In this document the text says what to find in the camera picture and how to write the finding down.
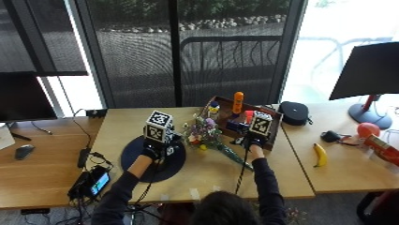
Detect white marker cube on right glove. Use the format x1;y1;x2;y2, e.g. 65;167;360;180
248;111;274;137

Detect red cylindrical can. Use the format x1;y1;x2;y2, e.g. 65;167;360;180
363;134;399;168

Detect person's right hand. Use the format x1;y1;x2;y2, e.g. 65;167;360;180
240;132;268;150

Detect white marker cube on left glove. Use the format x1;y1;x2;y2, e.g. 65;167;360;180
142;110;175;144

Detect flower bouquet with green wrap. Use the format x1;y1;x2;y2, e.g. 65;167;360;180
182;113;254;172

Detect yellow banana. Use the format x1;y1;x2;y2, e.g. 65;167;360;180
311;142;329;169

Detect black metal bench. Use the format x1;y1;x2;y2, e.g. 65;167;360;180
178;35;284;95

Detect orange bottle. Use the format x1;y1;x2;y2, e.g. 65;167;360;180
230;91;246;115

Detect black monitor with red stand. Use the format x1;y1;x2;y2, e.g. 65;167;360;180
328;41;399;130

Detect black power adapter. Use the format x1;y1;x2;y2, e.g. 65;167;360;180
75;147;90;169

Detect dark round mat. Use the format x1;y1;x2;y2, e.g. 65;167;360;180
119;135;187;184

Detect small black pouch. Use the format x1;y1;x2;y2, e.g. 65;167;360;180
319;129;344;144

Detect small black box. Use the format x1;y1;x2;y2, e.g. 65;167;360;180
85;108;107;119

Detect person's left hand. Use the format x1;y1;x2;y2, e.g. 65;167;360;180
139;137;177;162

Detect black glove cable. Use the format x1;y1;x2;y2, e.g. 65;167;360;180
232;147;250;195

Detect dark wooden tray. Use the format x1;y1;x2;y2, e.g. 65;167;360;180
198;95;284;152

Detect black device with lit screen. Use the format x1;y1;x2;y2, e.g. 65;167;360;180
66;165;111;202

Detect the person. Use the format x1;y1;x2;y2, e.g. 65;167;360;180
89;132;290;225

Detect red ball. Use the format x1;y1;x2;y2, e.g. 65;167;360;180
356;122;381;140

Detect white marker cube on glove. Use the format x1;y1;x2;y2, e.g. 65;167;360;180
248;111;274;137
142;110;175;144

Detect dark blue box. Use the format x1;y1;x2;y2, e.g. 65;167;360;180
226;119;250;134

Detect red cup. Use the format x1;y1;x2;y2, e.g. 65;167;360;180
243;110;256;126

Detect dark computer mouse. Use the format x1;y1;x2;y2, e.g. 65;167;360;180
13;143;36;161

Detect black oval case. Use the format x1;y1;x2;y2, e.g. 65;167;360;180
276;100;314;127

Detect white bottle with yellow label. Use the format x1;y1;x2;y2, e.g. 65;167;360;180
207;100;222;123

